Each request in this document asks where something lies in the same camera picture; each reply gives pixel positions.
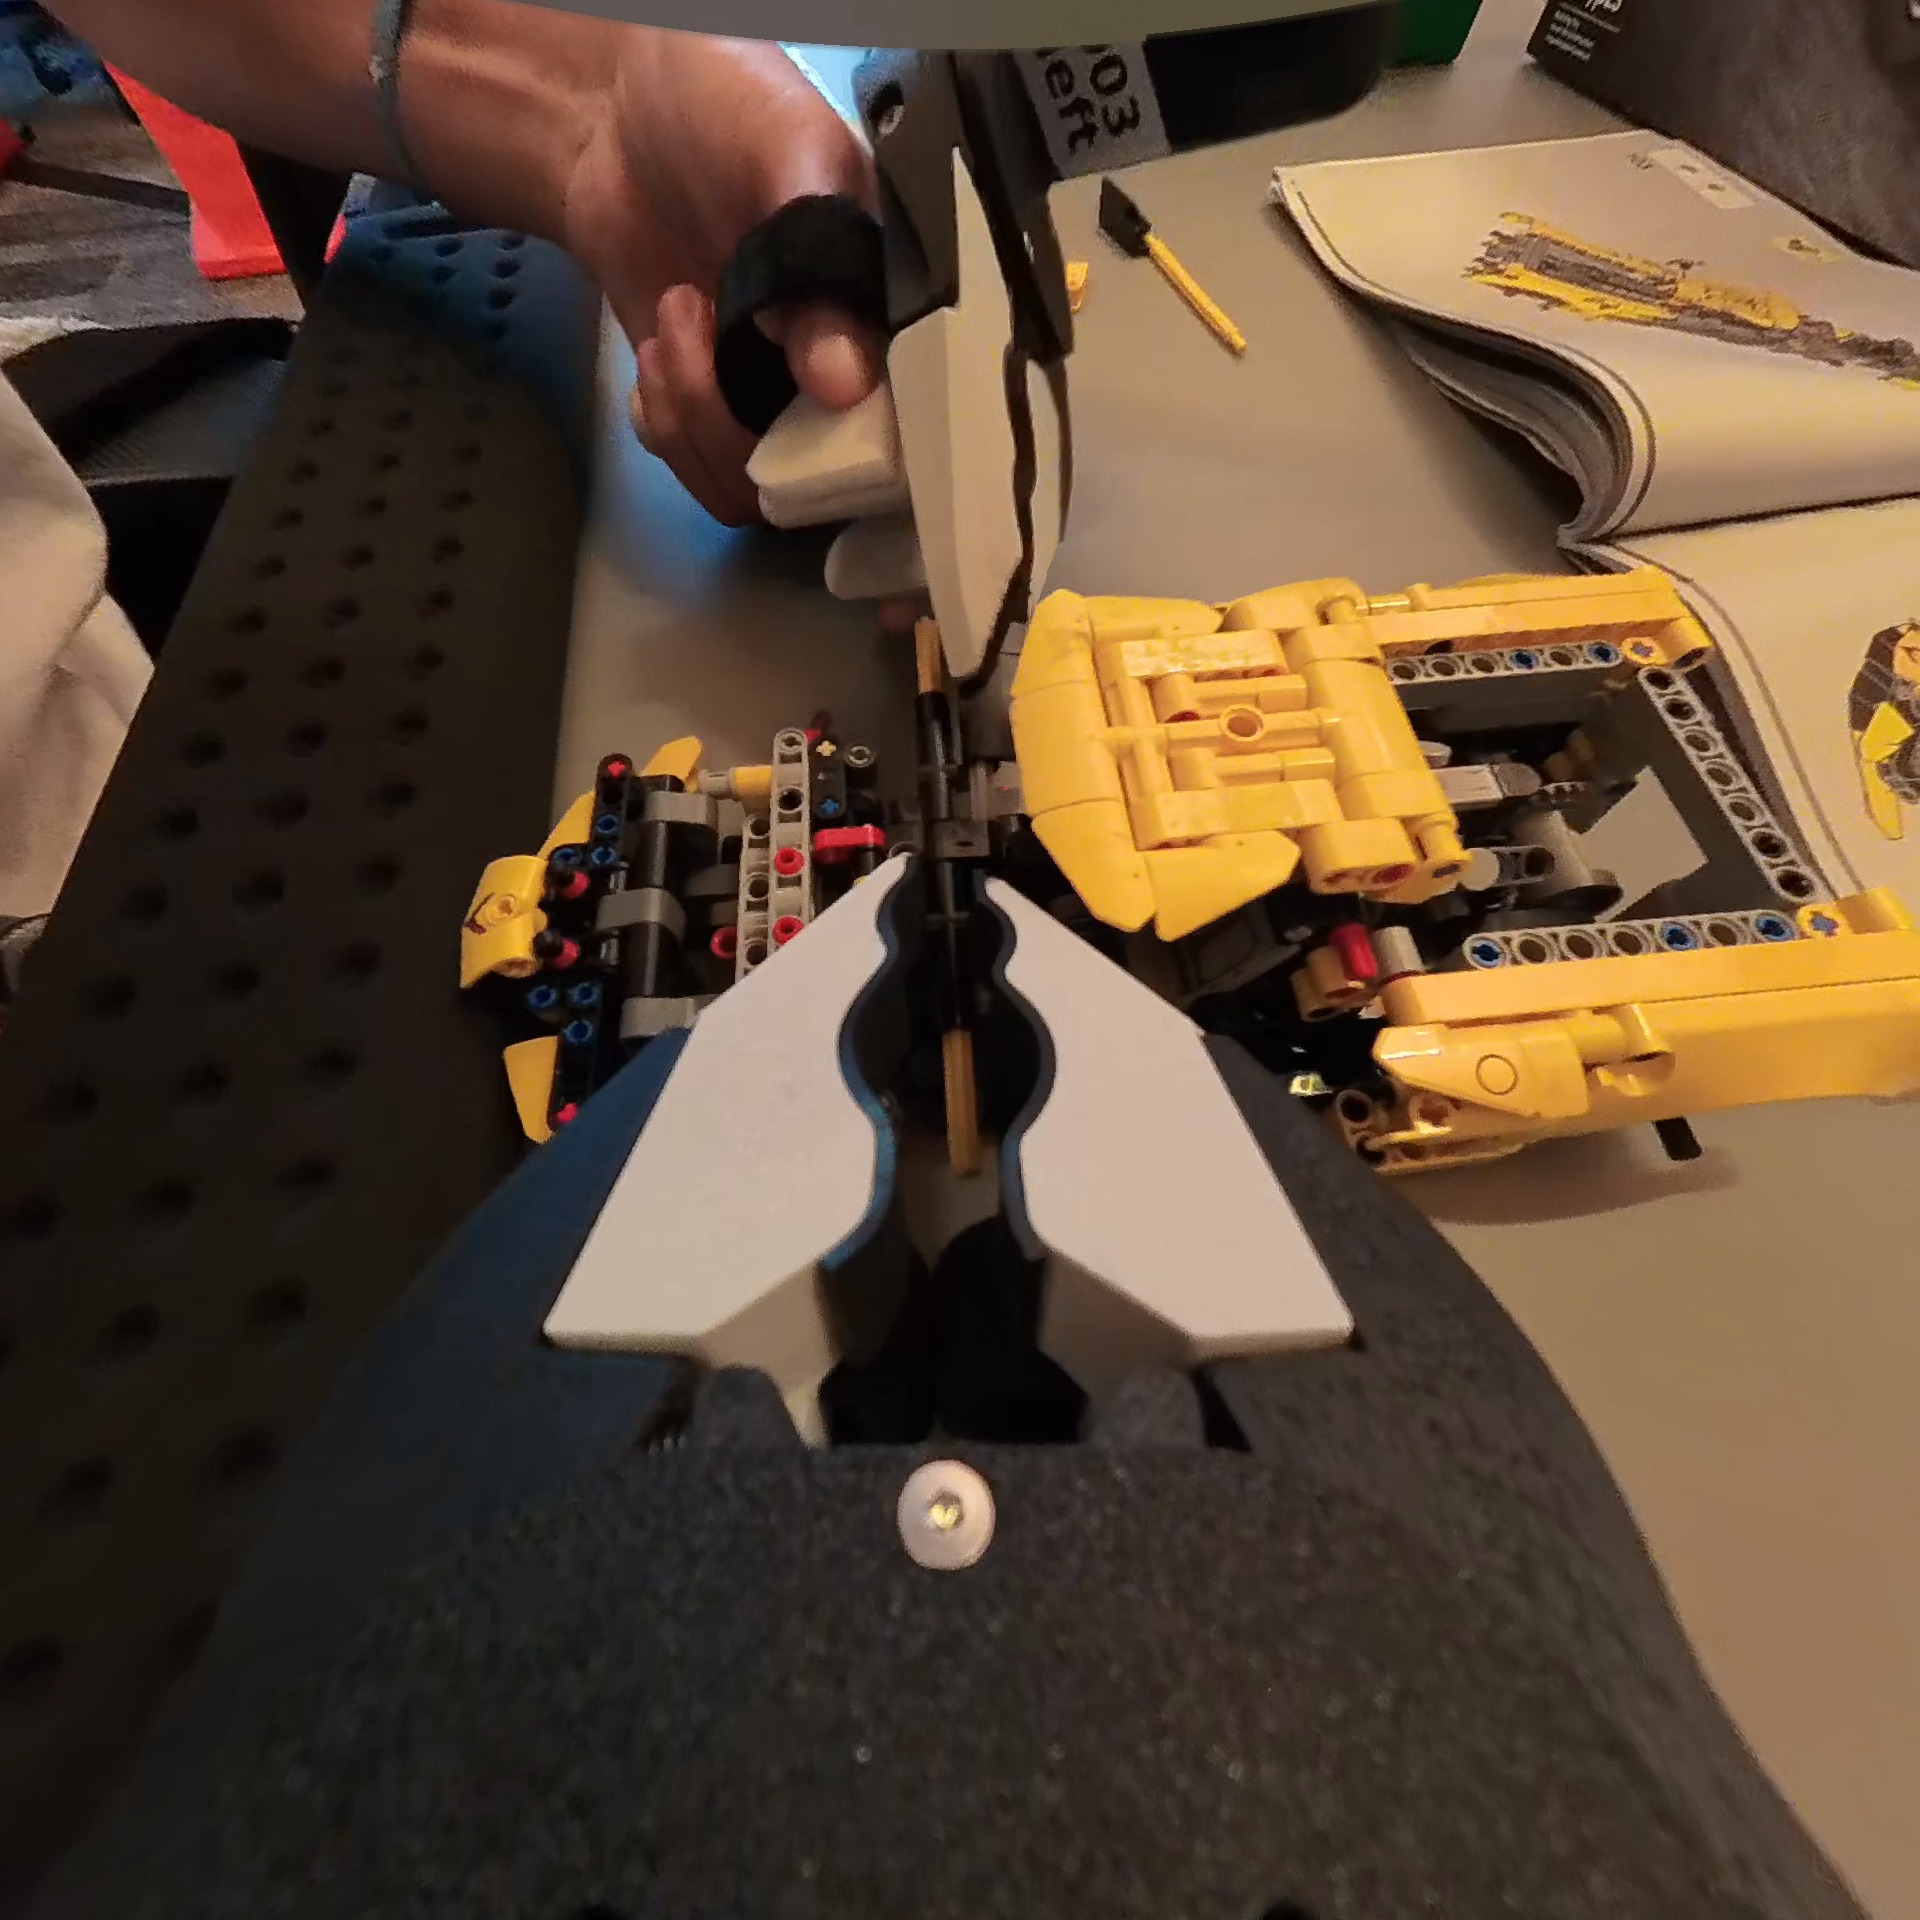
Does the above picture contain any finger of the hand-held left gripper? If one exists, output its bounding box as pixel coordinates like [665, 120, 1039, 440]
[886, 146, 1039, 682]
[983, 347, 1077, 688]

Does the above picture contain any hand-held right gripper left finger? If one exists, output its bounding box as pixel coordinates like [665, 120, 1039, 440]
[541, 857, 921, 1374]

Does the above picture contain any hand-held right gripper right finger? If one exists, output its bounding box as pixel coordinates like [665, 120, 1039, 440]
[975, 873, 1357, 1402]

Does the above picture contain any yellow toy brick car model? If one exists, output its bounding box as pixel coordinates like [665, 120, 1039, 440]
[457, 570, 1920, 1180]

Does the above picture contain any person's left forearm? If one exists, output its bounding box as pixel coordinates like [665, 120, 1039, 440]
[46, 0, 413, 196]

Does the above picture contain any person's left hand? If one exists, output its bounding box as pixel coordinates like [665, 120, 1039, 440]
[397, 19, 921, 633]

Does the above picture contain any yellow thin toy rod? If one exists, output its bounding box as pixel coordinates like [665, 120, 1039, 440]
[1148, 230, 1248, 356]

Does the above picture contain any black dimpled chair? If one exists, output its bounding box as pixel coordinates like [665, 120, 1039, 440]
[0, 181, 601, 1920]

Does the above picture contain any blue wristband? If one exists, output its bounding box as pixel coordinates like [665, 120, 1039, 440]
[368, 0, 419, 190]

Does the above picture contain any open instruction booklet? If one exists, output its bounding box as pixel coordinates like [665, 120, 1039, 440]
[1270, 133, 1920, 841]

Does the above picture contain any orange plastic object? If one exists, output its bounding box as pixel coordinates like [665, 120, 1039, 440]
[105, 66, 347, 281]

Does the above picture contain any toy car set box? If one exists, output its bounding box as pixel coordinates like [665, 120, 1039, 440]
[1526, 0, 1920, 272]

